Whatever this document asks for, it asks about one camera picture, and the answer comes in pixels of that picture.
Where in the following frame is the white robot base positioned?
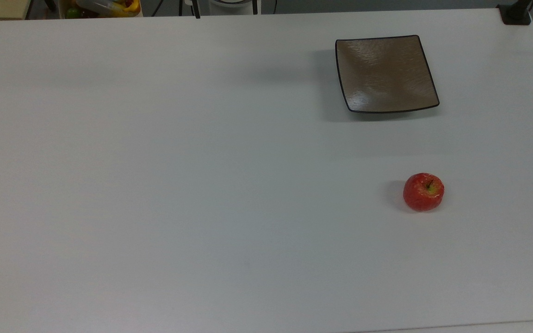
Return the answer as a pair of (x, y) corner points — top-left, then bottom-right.
(208, 0), (261, 16)

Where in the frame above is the white adjacent table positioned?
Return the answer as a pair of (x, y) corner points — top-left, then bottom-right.
(359, 319), (533, 333)

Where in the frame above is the clear box of toy fruit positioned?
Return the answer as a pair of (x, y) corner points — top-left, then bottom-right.
(60, 0), (143, 19)

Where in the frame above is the black clamp mount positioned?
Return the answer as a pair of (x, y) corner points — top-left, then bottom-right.
(497, 0), (533, 25)

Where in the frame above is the square brown ceramic plate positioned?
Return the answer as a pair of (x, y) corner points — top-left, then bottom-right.
(335, 35), (440, 114)

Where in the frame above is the red apple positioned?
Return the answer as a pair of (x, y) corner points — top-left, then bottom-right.
(403, 173), (445, 213)

